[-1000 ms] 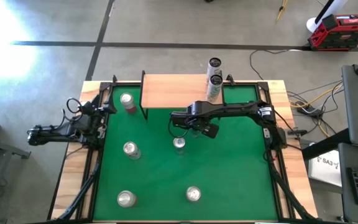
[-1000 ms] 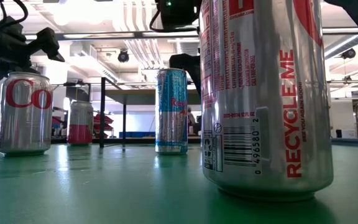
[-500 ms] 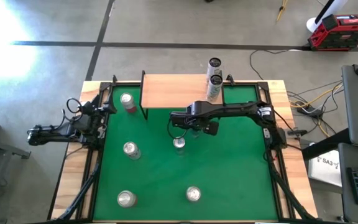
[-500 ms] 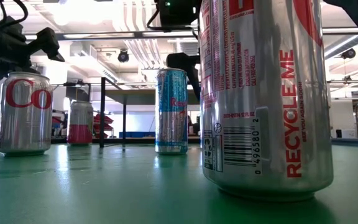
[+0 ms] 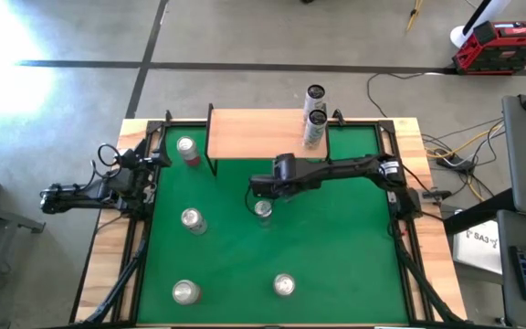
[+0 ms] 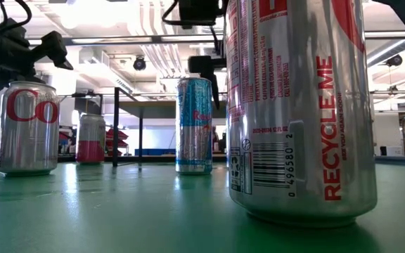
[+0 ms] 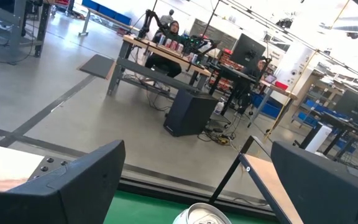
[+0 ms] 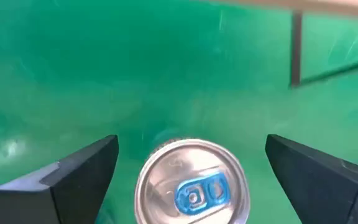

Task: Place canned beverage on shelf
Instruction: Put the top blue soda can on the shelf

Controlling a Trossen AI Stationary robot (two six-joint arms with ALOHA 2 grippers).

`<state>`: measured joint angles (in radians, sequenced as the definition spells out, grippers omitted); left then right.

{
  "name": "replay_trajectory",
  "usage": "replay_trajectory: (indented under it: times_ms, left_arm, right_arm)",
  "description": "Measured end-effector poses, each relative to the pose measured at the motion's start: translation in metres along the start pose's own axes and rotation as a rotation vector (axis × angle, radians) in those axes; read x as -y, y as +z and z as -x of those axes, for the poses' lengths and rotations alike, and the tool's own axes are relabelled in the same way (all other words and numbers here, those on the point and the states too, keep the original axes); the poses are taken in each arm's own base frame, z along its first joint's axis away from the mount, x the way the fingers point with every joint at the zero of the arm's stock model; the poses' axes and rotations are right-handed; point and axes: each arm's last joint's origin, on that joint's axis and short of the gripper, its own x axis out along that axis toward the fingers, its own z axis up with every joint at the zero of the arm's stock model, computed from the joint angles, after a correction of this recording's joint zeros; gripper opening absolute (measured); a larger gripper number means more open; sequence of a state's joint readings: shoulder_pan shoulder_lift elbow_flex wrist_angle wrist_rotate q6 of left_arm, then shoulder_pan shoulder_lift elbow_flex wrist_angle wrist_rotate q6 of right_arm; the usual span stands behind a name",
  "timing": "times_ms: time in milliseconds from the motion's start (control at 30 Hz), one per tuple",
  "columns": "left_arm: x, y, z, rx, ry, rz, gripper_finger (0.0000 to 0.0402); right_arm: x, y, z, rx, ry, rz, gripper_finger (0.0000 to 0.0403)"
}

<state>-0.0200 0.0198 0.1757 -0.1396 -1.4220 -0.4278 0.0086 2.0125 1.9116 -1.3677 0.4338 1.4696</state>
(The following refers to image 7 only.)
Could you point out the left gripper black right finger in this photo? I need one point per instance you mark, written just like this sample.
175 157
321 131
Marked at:
328 193

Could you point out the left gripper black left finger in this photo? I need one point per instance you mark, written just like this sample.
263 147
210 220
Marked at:
57 202

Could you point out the red white Spindrift can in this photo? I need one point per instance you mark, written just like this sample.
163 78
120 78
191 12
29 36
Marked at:
202 214

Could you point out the black neighbouring robot arm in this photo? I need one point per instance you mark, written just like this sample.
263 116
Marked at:
144 29
194 43

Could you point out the green table mat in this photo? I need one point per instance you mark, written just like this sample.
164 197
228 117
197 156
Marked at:
141 211

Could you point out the rack with blue bins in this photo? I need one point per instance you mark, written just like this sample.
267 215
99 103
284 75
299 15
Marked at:
315 109

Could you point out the yellow tripod pole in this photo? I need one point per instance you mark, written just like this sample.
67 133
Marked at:
278 118

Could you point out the large black monitor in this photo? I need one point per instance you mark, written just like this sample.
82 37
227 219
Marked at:
356 107

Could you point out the wooden side table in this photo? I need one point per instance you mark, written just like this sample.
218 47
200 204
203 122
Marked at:
287 93

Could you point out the small red bin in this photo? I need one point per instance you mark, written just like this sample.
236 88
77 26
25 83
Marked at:
281 85

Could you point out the white plastic bottle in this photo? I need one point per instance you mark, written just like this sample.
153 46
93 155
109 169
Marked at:
218 108

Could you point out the person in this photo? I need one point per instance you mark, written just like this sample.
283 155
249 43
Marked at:
163 63
260 66

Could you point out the wooden workbench grey legs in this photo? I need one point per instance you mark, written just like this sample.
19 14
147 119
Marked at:
141 71

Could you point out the black computer tower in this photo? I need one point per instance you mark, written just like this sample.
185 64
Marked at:
188 115

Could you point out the black computer monitor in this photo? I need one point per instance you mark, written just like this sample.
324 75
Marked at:
247 51

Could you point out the grey metal workbench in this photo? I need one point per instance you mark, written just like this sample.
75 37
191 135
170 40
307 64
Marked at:
18 25

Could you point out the blue storage bin row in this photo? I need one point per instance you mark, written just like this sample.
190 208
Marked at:
107 11

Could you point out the wooden shelf with black frame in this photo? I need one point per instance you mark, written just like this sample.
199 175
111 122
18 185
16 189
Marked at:
267 180

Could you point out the black metal table frame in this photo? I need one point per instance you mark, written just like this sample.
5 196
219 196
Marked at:
166 195

